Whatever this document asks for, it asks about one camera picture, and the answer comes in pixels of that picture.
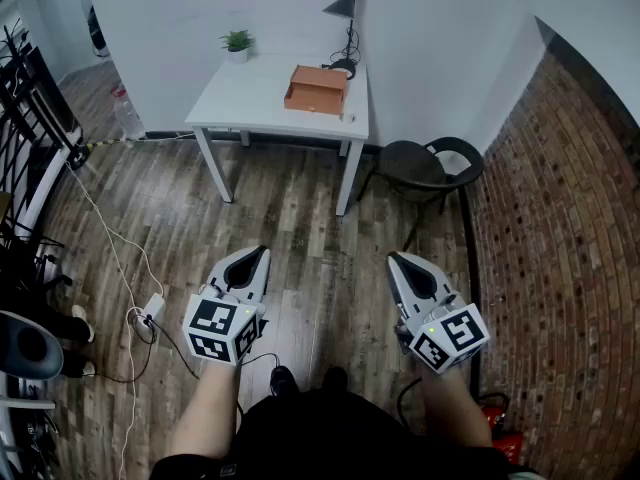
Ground black lamp cable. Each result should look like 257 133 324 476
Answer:
327 26 362 77

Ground person's left black shoe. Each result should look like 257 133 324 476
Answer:
269 365 301 399

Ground white power adapter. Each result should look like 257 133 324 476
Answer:
142 292 166 327

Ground clear plastic bottle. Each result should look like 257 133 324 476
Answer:
112 87 146 142

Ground small potted green plant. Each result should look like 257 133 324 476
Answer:
218 29 256 65

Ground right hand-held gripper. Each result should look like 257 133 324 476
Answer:
387 250 491 375

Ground white table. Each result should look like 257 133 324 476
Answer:
184 52 371 218

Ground grey round seat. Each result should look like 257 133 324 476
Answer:
0 310 65 382

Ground red fire extinguisher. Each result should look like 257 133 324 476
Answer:
479 392 524 462

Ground orange drawer casing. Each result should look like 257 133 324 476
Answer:
287 64 350 104

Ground black desk lamp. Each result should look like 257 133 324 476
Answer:
322 0 367 82

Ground person's right black shoe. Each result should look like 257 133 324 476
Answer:
322 365 350 394

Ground black metal railing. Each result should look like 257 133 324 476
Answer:
0 25 89 249

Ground white floor cable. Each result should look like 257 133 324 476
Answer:
63 160 167 480

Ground person's left forearm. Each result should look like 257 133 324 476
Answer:
167 362 242 462

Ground person's black clothing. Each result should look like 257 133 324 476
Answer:
149 390 531 480

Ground person's black shoe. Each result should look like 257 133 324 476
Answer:
322 365 350 394
269 365 301 399

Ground black chair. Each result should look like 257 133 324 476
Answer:
357 136 485 252

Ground black floor cable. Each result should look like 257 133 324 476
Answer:
94 312 281 385

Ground yellow black striped bar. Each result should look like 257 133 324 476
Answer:
84 135 134 150

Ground person's right forearm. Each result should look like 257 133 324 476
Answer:
419 365 494 449

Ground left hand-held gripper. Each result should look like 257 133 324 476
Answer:
181 245 272 368

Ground black wheeled chair base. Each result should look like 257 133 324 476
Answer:
0 237 74 312

